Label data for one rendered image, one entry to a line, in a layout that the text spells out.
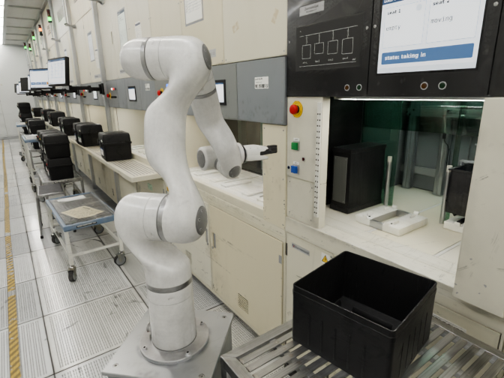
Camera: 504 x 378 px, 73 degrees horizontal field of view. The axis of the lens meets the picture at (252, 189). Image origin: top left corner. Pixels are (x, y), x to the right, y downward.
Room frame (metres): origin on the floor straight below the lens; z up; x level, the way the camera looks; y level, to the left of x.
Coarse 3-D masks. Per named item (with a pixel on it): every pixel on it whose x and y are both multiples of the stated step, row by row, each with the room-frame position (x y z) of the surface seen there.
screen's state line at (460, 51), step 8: (424, 48) 1.00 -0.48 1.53; (432, 48) 0.98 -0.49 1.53; (440, 48) 0.97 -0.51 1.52; (448, 48) 0.95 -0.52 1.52; (456, 48) 0.93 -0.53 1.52; (464, 48) 0.92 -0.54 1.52; (472, 48) 0.90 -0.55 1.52; (384, 56) 1.10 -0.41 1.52; (392, 56) 1.08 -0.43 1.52; (400, 56) 1.06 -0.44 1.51; (408, 56) 1.04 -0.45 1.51; (416, 56) 1.02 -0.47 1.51; (424, 56) 1.00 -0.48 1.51; (432, 56) 0.98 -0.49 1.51; (440, 56) 0.96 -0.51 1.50; (448, 56) 0.95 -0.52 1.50; (456, 56) 0.93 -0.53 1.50; (464, 56) 0.92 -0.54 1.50
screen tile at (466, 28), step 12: (432, 0) 1.00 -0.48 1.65; (444, 0) 0.97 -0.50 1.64; (456, 0) 0.95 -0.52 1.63; (480, 0) 0.90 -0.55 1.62; (432, 12) 0.99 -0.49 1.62; (444, 12) 0.97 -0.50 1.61; (468, 12) 0.92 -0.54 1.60; (444, 24) 0.97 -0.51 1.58; (456, 24) 0.94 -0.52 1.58; (468, 24) 0.92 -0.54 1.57; (432, 36) 0.99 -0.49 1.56; (444, 36) 0.96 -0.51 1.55; (456, 36) 0.94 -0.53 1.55; (468, 36) 0.91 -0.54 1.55
